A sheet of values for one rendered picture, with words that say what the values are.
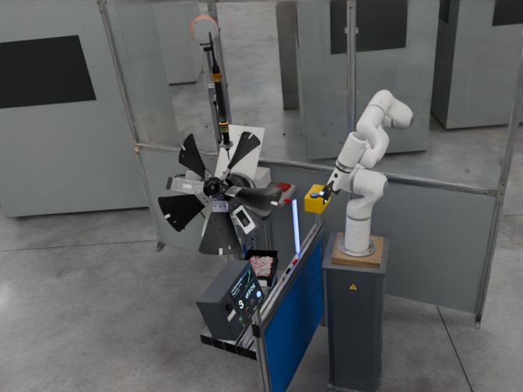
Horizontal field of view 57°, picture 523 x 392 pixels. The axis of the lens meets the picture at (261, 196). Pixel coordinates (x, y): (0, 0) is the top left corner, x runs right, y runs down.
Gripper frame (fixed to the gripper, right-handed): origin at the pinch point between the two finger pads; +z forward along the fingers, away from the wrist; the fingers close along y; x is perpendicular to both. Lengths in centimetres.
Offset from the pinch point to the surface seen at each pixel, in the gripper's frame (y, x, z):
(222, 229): -12, 41, 50
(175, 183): -1, 88, 56
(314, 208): 30.5, 14.8, 32.8
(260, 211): -4.5, 27.6, 30.2
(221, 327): -72, -9, 30
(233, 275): -59, 1, 19
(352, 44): 65, 49, -45
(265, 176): 58, 65, 55
